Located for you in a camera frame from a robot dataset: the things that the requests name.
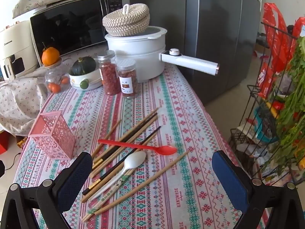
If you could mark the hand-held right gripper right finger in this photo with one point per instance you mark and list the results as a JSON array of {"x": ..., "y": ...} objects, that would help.
[{"x": 228, "y": 179}]

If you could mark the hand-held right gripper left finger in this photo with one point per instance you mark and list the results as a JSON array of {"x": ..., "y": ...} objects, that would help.
[{"x": 76, "y": 174}]

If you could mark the wooden chopstick with green print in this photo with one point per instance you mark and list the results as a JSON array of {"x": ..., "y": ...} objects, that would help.
[
  {"x": 100, "y": 202},
  {"x": 87, "y": 197}
]

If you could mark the pink perforated utensil holder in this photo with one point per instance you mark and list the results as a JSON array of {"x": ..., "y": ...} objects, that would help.
[{"x": 54, "y": 136}]

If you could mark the white plastic spoon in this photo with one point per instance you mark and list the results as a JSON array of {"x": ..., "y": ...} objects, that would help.
[{"x": 134, "y": 161}]

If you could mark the red plastic spoon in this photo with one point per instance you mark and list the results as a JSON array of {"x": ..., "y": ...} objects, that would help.
[{"x": 166, "y": 149}]

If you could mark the long plain wooden chopstick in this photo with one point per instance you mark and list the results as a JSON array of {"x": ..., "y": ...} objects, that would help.
[{"x": 154, "y": 173}]

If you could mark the patterned tablecloth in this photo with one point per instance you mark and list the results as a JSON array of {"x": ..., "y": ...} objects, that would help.
[{"x": 190, "y": 128}]

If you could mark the small floral draped cloth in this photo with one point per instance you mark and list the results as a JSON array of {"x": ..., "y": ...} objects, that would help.
[{"x": 21, "y": 102}]

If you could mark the white bowl with green knob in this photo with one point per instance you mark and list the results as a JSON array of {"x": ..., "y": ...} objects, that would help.
[{"x": 91, "y": 80}]

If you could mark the glass jar of small oranges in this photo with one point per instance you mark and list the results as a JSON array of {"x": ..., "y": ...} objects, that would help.
[{"x": 53, "y": 78}]

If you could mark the tall spice jar red contents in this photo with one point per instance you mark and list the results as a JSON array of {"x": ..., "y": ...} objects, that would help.
[{"x": 109, "y": 76}]

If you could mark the labelled spice jar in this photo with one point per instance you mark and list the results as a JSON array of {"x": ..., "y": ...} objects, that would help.
[{"x": 127, "y": 81}]

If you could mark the red snack packet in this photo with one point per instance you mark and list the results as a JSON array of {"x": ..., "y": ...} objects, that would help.
[{"x": 265, "y": 78}]

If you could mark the green leafy vegetables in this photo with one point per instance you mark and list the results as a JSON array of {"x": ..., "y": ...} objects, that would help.
[{"x": 295, "y": 95}]

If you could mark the dark green squash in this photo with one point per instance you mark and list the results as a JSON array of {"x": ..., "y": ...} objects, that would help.
[{"x": 83, "y": 65}]

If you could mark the orange with stem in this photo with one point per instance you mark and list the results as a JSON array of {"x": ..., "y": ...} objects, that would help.
[{"x": 50, "y": 56}]

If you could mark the cream kitchen appliance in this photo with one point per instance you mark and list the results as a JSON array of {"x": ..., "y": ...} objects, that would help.
[{"x": 16, "y": 47}]

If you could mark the black microwave oven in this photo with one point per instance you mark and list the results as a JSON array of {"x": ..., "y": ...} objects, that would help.
[{"x": 69, "y": 28}]

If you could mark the dark grey refrigerator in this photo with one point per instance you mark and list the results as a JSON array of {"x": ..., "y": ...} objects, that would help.
[{"x": 202, "y": 33}]

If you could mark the red plastic bag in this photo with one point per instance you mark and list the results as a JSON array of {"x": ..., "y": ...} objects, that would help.
[{"x": 276, "y": 38}]

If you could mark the woven basket with lid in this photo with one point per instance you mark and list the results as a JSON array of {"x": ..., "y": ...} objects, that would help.
[{"x": 126, "y": 19}]

